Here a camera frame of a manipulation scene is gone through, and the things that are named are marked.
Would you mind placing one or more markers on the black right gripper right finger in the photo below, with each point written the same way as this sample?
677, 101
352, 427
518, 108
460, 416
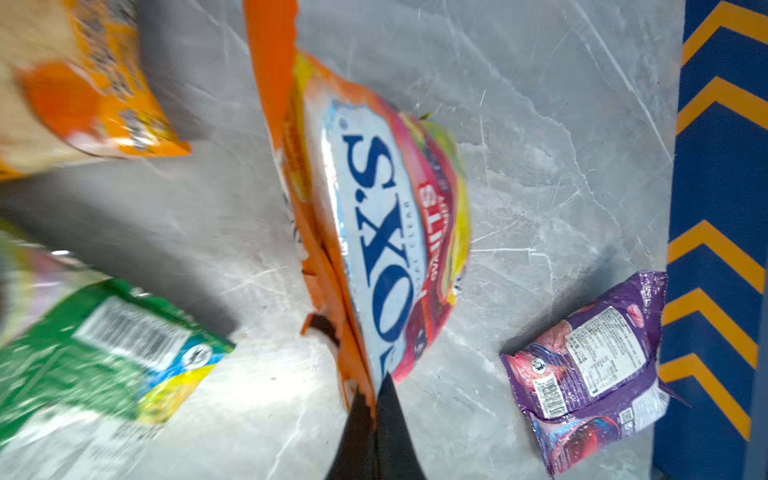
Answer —
395, 456

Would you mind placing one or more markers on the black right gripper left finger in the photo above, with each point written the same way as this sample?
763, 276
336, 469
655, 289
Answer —
355, 456

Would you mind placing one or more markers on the orange Fox's candy bag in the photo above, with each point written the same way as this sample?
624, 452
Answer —
378, 200

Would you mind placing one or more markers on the green white snack bag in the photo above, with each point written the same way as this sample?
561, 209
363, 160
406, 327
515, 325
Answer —
92, 367

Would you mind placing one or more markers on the purple white snack bag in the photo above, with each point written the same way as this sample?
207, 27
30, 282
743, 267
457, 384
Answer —
592, 379

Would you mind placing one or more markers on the small orange snack packet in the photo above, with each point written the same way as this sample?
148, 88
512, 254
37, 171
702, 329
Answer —
73, 89

